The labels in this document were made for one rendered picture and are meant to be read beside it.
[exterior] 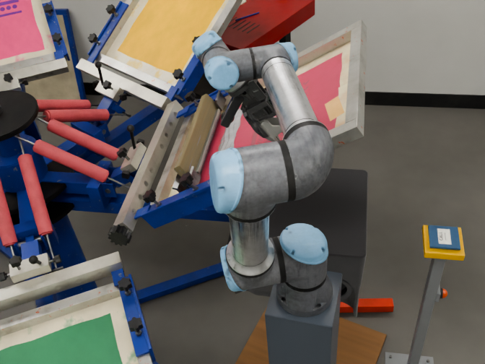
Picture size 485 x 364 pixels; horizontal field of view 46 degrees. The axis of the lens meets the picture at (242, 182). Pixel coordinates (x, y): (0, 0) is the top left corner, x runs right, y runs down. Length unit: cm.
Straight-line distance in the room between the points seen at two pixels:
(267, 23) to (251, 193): 203
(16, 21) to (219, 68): 188
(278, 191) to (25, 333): 119
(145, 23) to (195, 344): 157
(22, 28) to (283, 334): 205
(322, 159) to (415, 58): 309
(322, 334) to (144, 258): 191
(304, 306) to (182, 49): 144
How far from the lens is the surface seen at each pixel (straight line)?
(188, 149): 190
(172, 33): 267
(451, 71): 418
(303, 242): 140
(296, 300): 151
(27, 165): 216
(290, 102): 118
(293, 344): 164
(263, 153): 102
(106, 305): 196
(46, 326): 199
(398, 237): 335
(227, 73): 132
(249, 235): 118
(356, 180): 226
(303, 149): 103
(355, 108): 159
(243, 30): 293
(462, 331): 305
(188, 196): 177
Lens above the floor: 249
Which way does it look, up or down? 43 degrees down
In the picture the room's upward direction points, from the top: 6 degrees counter-clockwise
